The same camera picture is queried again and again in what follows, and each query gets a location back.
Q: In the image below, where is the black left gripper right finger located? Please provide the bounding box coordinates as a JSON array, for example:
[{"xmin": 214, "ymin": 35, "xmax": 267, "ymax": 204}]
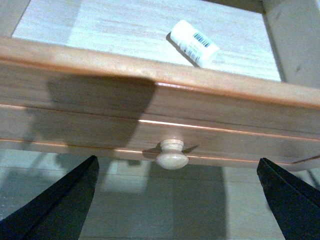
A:
[{"xmin": 257, "ymin": 158, "xmax": 320, "ymax": 240}]

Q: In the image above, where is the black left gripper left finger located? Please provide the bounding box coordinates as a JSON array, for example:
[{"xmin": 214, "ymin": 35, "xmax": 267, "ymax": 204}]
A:
[{"xmin": 0, "ymin": 155, "xmax": 99, "ymax": 240}]

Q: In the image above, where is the wooden drawer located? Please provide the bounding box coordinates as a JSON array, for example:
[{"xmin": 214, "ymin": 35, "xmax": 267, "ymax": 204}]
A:
[{"xmin": 0, "ymin": 0, "xmax": 320, "ymax": 171}]

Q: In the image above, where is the white medicine bottle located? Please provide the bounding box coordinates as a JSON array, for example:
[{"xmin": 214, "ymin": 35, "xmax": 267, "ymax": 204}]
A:
[{"xmin": 166, "ymin": 19, "xmax": 220, "ymax": 68}]

